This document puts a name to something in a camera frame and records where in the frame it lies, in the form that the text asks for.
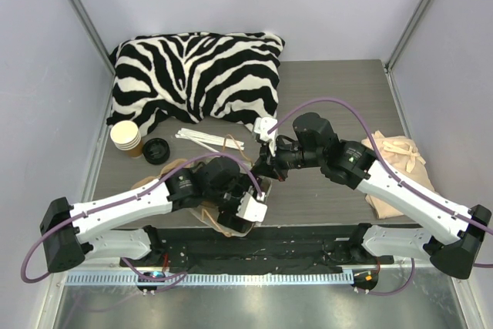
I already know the brown paper bag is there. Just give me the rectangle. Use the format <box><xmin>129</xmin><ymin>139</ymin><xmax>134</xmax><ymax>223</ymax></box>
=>
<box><xmin>190</xmin><ymin>134</ymin><xmax>273</xmax><ymax>238</ymax></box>

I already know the purple cable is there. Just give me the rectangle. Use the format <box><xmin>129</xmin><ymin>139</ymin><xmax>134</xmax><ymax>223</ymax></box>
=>
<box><xmin>22</xmin><ymin>151</ymin><xmax>269</xmax><ymax>295</ymax></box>
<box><xmin>267</xmin><ymin>97</ymin><xmax>493</xmax><ymax>295</ymax></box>

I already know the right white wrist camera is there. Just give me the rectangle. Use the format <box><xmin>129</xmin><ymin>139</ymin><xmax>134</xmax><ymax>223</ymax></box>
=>
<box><xmin>252</xmin><ymin>117</ymin><xmax>277</xmax><ymax>156</ymax></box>

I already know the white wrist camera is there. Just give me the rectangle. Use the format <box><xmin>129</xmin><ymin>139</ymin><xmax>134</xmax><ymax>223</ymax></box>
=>
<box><xmin>236</xmin><ymin>193</ymin><xmax>267</xmax><ymax>223</ymax></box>
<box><xmin>252</xmin><ymin>117</ymin><xmax>277</xmax><ymax>156</ymax></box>

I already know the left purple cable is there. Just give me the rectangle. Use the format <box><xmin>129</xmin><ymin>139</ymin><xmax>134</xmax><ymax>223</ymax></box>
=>
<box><xmin>22</xmin><ymin>151</ymin><xmax>269</xmax><ymax>295</ymax></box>

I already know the white slotted cable duct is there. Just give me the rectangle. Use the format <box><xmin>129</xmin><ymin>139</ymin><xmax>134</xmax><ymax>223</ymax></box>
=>
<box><xmin>65</xmin><ymin>270</ymin><xmax>354</xmax><ymax>287</ymax></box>

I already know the beige folded cloth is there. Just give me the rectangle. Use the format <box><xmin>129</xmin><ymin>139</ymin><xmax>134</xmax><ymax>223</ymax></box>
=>
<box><xmin>365</xmin><ymin>130</ymin><xmax>434</xmax><ymax>220</ymax></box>

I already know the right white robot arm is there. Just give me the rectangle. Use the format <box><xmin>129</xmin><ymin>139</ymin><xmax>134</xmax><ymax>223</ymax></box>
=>
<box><xmin>253</xmin><ymin>112</ymin><xmax>491</xmax><ymax>280</ymax></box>

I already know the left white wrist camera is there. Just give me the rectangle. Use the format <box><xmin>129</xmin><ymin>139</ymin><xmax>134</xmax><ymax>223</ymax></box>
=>
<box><xmin>236</xmin><ymin>193</ymin><xmax>267</xmax><ymax>223</ymax></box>

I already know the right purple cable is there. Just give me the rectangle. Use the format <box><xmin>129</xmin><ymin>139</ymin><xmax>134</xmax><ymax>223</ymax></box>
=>
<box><xmin>267</xmin><ymin>97</ymin><xmax>493</xmax><ymax>295</ymax></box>

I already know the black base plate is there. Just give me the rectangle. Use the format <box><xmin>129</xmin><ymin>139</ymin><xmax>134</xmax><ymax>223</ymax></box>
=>
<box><xmin>131</xmin><ymin>225</ymin><xmax>394</xmax><ymax>275</ymax></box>

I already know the stack of paper cups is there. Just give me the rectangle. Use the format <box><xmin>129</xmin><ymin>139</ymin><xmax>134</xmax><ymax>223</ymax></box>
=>
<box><xmin>109</xmin><ymin>120</ymin><xmax>143</xmax><ymax>158</ymax></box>

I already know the zebra print pillow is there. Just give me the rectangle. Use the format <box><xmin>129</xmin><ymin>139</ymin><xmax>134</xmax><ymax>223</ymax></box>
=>
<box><xmin>106</xmin><ymin>32</ymin><xmax>286</xmax><ymax>136</ymax></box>

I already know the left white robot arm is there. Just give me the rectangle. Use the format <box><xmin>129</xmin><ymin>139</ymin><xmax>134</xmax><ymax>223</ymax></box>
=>
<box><xmin>37</xmin><ymin>153</ymin><xmax>266</xmax><ymax>274</ymax></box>

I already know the cardboard cup carrier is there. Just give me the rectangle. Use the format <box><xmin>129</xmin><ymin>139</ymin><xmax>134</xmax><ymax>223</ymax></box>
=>
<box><xmin>130</xmin><ymin>159</ymin><xmax>187</xmax><ymax>190</ymax></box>

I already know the white wrapped straw upper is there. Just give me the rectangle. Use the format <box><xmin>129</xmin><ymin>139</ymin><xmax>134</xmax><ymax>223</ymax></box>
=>
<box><xmin>175</xmin><ymin>128</ymin><xmax>244</xmax><ymax>149</ymax></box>

